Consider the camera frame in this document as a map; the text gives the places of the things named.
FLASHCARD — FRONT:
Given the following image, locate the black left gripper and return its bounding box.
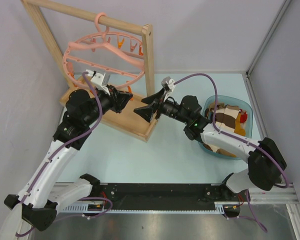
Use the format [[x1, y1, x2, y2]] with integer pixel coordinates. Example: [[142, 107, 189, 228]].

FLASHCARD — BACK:
[[83, 85, 133, 126]]

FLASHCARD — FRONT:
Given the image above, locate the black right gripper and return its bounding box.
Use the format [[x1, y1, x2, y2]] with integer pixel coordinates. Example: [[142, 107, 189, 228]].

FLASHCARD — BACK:
[[133, 87, 190, 125]]

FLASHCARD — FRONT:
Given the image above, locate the pink round clip hanger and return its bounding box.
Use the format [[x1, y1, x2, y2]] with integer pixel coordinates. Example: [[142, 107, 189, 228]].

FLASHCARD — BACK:
[[62, 12, 146, 90]]

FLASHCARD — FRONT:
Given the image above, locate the cream brown striped sock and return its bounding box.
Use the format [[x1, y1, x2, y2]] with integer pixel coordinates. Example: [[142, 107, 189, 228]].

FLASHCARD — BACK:
[[215, 105, 240, 133]]

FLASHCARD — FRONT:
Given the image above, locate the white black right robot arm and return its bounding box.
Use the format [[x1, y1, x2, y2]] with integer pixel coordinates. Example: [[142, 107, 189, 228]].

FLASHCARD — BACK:
[[134, 89, 287, 201]]

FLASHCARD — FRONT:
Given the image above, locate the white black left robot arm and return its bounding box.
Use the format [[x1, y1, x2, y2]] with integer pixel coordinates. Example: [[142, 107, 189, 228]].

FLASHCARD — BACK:
[[4, 85, 133, 232]]

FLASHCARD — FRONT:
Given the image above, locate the pile of socks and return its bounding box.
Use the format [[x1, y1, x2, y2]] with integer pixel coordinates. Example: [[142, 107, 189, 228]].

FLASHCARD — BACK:
[[202, 102, 248, 158]]

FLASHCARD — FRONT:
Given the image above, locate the blue plastic sock bin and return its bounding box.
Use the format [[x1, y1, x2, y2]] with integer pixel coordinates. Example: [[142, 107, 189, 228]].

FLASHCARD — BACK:
[[198, 94, 254, 161]]

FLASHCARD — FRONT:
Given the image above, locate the mustard yellow sock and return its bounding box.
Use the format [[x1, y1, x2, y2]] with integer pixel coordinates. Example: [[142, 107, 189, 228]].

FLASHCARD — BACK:
[[234, 114, 246, 136]]

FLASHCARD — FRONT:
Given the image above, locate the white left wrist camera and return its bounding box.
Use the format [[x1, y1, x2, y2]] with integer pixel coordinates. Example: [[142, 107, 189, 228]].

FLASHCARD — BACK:
[[85, 69, 110, 95]]

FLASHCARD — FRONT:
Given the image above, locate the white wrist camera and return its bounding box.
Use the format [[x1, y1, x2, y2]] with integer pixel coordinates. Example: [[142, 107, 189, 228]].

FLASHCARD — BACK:
[[85, 69, 110, 95], [161, 76, 176, 102]]

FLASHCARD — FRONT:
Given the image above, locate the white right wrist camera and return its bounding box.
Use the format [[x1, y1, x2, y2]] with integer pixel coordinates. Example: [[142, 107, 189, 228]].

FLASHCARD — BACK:
[[161, 76, 176, 102]]

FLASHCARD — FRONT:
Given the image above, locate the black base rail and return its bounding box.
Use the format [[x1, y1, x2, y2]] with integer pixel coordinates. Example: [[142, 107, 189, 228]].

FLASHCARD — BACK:
[[90, 183, 226, 211]]

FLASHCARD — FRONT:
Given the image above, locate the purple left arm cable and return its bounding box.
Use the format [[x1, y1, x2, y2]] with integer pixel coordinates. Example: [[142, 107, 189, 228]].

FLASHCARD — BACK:
[[14, 71, 103, 237]]

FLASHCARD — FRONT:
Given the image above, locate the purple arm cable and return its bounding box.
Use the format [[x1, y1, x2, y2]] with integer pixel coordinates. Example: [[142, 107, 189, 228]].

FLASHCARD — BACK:
[[14, 71, 103, 237], [173, 72, 293, 233]]

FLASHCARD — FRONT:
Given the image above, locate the white slotted cable duct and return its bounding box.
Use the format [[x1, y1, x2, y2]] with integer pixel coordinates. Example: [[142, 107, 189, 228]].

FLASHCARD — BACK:
[[52, 202, 227, 215]]

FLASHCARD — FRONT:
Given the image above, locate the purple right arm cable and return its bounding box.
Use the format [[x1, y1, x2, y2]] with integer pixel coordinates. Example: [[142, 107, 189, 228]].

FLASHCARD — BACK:
[[173, 72, 293, 233]]

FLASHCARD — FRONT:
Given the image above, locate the aluminium frame profile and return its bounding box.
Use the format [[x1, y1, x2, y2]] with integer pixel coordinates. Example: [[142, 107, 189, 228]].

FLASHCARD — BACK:
[[244, 0, 300, 240]]

